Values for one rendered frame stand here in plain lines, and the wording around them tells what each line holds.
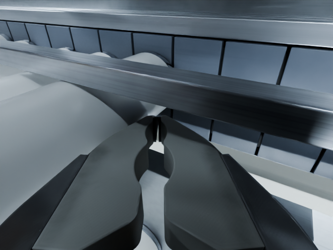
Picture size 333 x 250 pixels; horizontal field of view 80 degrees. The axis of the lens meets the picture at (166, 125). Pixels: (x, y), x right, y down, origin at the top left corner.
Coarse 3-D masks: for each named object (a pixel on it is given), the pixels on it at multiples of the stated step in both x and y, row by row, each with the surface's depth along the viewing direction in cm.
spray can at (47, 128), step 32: (160, 64) 15; (32, 96) 9; (64, 96) 9; (96, 96) 10; (0, 128) 7; (32, 128) 8; (64, 128) 9; (96, 128) 10; (0, 160) 7; (32, 160) 8; (64, 160) 8; (0, 192) 7; (32, 192) 8; (0, 224) 7
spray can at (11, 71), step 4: (60, 48) 21; (64, 48) 20; (68, 48) 21; (0, 64) 16; (0, 68) 15; (4, 68) 16; (8, 68) 16; (12, 68) 16; (16, 68) 16; (0, 72) 15; (4, 72) 15; (8, 72) 16; (12, 72) 16; (16, 72) 16; (20, 72) 16; (0, 76) 15; (4, 76) 15
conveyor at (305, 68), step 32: (0, 32) 26; (32, 32) 23; (64, 32) 20; (96, 32) 18; (128, 32) 17; (192, 64) 15; (224, 64) 14; (256, 64) 13; (288, 64) 12; (320, 64) 11; (192, 128) 18; (224, 128) 16; (288, 160) 15; (320, 160) 14
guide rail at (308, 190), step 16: (160, 144) 16; (240, 160) 14; (256, 160) 14; (256, 176) 13; (272, 176) 13; (288, 176) 13; (304, 176) 13; (320, 176) 13; (272, 192) 13; (288, 192) 12; (304, 192) 12; (320, 192) 12; (320, 208) 12
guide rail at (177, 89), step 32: (32, 64) 11; (64, 64) 10; (96, 64) 9; (128, 64) 9; (128, 96) 8; (160, 96) 8; (192, 96) 7; (224, 96) 6; (256, 96) 6; (288, 96) 6; (320, 96) 6; (256, 128) 6; (288, 128) 6; (320, 128) 5
